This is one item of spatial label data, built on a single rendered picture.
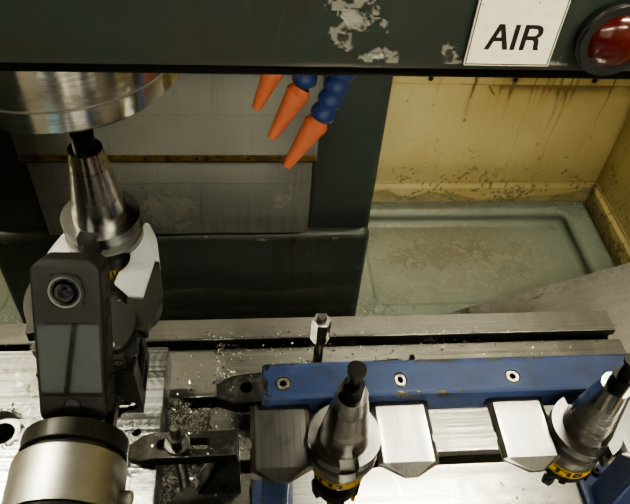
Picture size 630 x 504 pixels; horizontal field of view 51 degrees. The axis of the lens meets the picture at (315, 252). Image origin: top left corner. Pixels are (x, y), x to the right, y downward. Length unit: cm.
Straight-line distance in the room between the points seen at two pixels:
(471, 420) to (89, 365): 66
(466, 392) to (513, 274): 104
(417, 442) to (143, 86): 38
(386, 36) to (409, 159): 140
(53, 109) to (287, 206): 78
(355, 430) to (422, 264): 109
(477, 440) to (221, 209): 56
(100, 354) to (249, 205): 72
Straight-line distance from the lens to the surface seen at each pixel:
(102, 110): 42
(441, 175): 168
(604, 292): 144
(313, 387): 61
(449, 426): 100
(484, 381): 65
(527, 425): 65
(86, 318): 46
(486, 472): 98
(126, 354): 51
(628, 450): 67
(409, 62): 24
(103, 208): 54
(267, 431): 60
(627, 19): 25
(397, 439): 61
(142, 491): 84
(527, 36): 24
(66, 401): 49
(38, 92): 41
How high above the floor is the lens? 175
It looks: 47 degrees down
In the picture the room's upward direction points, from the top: 5 degrees clockwise
